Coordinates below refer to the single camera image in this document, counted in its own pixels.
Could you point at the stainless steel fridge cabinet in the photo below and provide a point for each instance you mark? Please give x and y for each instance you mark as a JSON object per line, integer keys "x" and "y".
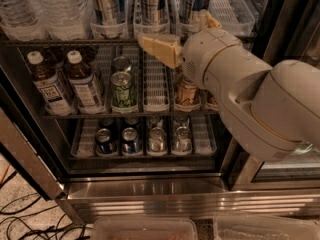
{"x": 219, "y": 176}

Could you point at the right clear plastic bin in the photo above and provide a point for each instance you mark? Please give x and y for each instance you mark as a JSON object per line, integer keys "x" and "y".
{"x": 254, "y": 227}

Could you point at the open fridge glass door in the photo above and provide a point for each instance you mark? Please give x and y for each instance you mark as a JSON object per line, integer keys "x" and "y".
{"x": 23, "y": 144}

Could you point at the front left blue can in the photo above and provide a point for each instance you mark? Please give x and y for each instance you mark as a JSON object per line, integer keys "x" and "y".
{"x": 106, "y": 144}

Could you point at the left clear plastic bin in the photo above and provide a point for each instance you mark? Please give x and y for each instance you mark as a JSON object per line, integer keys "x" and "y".
{"x": 143, "y": 228}

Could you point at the tea bottle white cap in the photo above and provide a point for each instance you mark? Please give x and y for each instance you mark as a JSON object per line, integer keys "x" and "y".
{"x": 84, "y": 82}
{"x": 51, "y": 84}

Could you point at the green soda can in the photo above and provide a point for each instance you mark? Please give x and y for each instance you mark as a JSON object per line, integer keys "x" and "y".
{"x": 124, "y": 98}
{"x": 121, "y": 63}

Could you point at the front right silver can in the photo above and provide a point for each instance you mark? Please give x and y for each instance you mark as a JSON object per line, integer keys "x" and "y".
{"x": 182, "y": 140}

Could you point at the front left gold can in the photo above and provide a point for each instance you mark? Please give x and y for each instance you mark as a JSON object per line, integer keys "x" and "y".
{"x": 187, "y": 92}

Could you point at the left tea bottle white cap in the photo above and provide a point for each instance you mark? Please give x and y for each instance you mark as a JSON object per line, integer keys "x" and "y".
{"x": 51, "y": 84}

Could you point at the left redbull can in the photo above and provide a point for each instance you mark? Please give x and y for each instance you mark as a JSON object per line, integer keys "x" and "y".
{"x": 109, "y": 20}

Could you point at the front left silver can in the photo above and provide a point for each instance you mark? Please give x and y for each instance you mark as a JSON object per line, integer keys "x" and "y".
{"x": 157, "y": 140}

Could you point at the clear water bottle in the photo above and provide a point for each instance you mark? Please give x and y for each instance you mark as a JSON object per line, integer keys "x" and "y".
{"x": 20, "y": 21}
{"x": 64, "y": 19}

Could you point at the gold can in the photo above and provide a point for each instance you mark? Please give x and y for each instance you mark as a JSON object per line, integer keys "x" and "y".
{"x": 187, "y": 92}
{"x": 211, "y": 101}

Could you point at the clear plastic bin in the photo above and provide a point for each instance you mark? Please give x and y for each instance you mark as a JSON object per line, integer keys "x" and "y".
{"x": 143, "y": 228}
{"x": 254, "y": 227}

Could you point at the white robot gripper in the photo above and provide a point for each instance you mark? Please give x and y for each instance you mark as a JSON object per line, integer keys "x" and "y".
{"x": 206, "y": 55}

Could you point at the rear green soda can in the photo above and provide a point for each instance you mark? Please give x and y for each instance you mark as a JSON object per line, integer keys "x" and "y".
{"x": 121, "y": 63}

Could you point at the right tea bottle white cap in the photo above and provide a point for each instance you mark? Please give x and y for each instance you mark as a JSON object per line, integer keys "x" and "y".
{"x": 84, "y": 82}

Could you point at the silver can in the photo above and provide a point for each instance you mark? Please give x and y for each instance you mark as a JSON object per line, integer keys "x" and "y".
{"x": 182, "y": 140}
{"x": 157, "y": 140}

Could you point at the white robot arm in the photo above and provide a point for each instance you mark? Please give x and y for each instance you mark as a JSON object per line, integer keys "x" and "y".
{"x": 269, "y": 110}

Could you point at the middle redbull can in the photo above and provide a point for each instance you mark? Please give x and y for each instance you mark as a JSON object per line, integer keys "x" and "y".
{"x": 153, "y": 14}

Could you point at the left clear water bottle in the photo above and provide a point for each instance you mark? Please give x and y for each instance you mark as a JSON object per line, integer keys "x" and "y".
{"x": 20, "y": 21}

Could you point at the blue can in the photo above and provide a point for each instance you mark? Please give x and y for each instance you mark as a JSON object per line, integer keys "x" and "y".
{"x": 106, "y": 144}
{"x": 131, "y": 143}

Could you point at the front right gold can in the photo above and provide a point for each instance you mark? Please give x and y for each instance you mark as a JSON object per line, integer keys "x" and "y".
{"x": 211, "y": 101}

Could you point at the front green soda can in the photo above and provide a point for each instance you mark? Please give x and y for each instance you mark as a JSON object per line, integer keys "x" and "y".
{"x": 124, "y": 98}

